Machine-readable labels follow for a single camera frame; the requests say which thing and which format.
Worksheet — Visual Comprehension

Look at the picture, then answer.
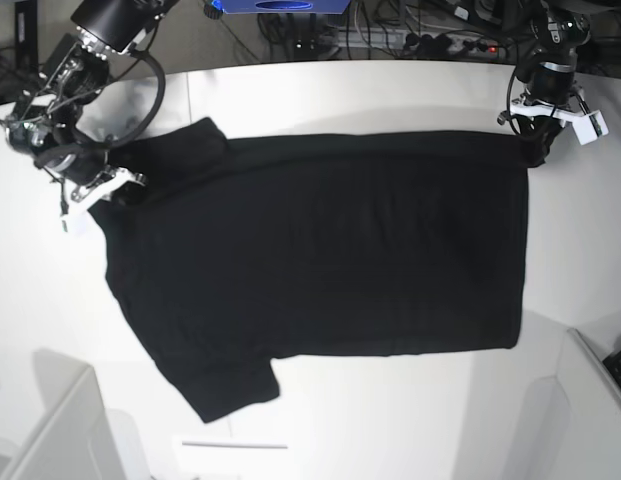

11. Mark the blue box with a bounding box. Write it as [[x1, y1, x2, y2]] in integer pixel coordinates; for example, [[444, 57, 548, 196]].
[[212, 0, 350, 15]]

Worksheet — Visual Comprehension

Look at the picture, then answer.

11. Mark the white partition panel left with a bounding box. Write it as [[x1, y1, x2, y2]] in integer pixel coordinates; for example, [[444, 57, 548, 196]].
[[0, 363, 127, 479]]

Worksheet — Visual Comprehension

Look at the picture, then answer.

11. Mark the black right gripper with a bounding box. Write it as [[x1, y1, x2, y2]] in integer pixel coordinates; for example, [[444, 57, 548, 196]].
[[34, 144, 148, 207]]

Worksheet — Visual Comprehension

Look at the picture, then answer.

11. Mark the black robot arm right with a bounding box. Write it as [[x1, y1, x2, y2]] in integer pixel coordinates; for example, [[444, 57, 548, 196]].
[[0, 1, 174, 216]]

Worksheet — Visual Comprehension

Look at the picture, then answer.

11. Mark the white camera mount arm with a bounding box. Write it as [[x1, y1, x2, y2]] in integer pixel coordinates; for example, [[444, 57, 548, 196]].
[[497, 86, 609, 145], [60, 166, 148, 234]]

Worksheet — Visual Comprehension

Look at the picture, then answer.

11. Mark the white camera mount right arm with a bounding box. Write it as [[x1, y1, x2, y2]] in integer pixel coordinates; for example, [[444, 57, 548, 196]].
[[60, 166, 148, 234]]

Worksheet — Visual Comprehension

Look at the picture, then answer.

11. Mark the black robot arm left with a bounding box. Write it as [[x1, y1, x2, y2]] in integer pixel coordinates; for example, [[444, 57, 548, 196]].
[[499, 1, 592, 166]]

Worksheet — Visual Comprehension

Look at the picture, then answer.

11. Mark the white partition panel right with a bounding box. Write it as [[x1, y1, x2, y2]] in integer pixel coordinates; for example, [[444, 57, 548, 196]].
[[505, 329, 621, 479]]

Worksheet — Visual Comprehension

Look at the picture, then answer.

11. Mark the white partition panel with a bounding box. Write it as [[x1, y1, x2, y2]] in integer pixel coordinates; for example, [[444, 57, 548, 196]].
[[505, 329, 621, 479], [0, 363, 127, 479]]

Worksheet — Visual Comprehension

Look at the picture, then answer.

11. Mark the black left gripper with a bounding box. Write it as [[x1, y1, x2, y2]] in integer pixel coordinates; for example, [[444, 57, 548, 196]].
[[514, 112, 569, 168]]

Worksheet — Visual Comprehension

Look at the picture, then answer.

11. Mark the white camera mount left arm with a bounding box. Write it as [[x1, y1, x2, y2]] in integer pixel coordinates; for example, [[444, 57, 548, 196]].
[[497, 86, 609, 145]]

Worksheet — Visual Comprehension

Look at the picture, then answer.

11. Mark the black T-shirt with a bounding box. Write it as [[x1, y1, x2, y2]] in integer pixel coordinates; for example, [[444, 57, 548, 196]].
[[90, 119, 534, 423]]

